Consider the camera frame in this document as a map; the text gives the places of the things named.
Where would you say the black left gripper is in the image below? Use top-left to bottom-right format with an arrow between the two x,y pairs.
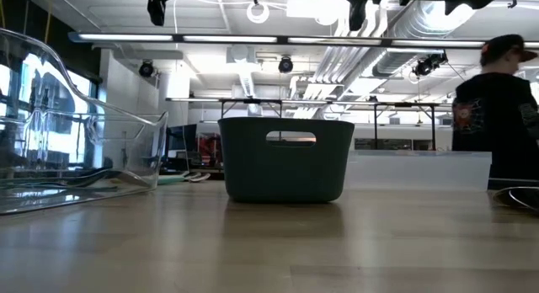
134,0 -> 190,27

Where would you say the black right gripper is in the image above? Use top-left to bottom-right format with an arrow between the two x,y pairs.
332,0 -> 405,32

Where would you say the large teal-handled spoon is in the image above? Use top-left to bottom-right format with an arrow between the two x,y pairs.
168,172 -> 211,184

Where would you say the long linear ceiling light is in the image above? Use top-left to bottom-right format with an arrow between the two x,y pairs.
68,30 -> 539,50

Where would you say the black ceiling spotlight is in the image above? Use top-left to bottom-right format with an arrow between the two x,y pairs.
277,56 -> 295,74
137,60 -> 156,78
411,52 -> 450,78

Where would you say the black computer monitor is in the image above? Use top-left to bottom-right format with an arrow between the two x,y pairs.
164,123 -> 199,159

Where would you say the dark teal plastic bin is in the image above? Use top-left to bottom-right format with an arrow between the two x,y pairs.
217,117 -> 355,204

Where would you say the person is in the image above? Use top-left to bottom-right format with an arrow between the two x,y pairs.
451,34 -> 539,189

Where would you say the translucent white plastic container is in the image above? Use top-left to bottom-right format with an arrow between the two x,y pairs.
343,149 -> 493,192

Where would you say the clear plastic tray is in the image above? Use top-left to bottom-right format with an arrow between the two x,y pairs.
0,27 -> 169,216

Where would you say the silver ventilation duct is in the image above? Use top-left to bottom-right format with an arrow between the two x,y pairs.
372,0 -> 477,78

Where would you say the white ring ceiling fixture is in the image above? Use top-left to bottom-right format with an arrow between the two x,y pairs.
246,1 -> 270,24

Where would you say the black metal frame stand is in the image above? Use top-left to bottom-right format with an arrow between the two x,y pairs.
373,101 -> 439,152
219,98 -> 284,120

